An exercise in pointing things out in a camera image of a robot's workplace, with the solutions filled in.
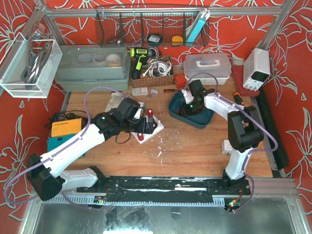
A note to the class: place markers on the small white cardboard box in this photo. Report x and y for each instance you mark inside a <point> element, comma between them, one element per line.
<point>142,91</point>

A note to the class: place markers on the teal electronic box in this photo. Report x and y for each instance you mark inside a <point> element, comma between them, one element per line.
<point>54,142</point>

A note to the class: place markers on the yellow tape measure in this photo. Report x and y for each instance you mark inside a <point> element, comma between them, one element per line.
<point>177,40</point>

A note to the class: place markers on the white peg base plate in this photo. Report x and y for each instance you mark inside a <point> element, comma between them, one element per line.
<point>147,137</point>

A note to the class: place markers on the red pad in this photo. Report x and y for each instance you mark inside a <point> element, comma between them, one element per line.
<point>237,74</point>

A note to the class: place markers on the red handled ratchet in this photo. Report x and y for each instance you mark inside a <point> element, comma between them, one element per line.
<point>171,90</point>

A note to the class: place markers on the white power supply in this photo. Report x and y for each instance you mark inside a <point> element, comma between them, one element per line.
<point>256,69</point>

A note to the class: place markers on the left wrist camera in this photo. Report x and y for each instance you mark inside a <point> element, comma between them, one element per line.
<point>141,110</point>

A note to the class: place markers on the black wire basket shelf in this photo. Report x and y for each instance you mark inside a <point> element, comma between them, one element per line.
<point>130,25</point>

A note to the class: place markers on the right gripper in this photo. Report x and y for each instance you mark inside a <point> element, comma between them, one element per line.
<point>186,110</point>

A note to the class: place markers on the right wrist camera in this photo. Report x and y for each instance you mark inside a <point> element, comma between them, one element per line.
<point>187,96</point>

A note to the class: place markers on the grey plastic storage box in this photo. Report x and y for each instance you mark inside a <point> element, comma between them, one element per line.
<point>83,67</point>

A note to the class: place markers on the orange handled screwdriver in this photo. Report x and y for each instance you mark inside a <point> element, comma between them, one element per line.
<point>238,99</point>

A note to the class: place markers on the green cordless drill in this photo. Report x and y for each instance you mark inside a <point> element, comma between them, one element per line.
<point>141,55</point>

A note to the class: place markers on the brown basket with cables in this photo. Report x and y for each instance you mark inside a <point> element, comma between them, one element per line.
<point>160,75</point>

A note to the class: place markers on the blue white device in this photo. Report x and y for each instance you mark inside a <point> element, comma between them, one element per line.
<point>194,29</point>

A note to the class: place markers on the metal L bracket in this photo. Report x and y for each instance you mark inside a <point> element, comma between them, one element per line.
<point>152,91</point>

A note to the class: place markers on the red small box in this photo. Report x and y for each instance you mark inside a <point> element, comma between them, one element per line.
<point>180,81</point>

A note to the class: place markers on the clear acrylic bin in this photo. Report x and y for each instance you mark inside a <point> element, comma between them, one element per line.
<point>29,67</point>

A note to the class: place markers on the yellow electronic box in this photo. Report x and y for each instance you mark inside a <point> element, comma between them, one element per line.
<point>66,127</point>

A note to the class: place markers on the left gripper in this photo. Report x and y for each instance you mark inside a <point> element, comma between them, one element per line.
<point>148,124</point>

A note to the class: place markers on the white plastic toolbox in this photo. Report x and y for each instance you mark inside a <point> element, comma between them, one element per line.
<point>217,64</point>

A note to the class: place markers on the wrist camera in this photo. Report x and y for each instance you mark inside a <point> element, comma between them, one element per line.
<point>187,96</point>
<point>141,110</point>

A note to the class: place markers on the white power adapter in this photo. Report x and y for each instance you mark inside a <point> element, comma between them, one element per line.
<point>226,147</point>

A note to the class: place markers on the black mounting base rail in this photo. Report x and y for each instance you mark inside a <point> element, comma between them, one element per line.
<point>165,189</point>

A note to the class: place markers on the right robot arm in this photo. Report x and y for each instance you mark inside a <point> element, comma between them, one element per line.
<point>244,133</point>

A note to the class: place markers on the white work glove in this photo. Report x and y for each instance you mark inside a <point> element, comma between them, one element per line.
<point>114,102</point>

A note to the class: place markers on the teal plastic tray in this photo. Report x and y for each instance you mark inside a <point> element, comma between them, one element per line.
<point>199,121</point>

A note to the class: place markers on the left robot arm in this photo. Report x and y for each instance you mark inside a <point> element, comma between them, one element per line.
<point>47,173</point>

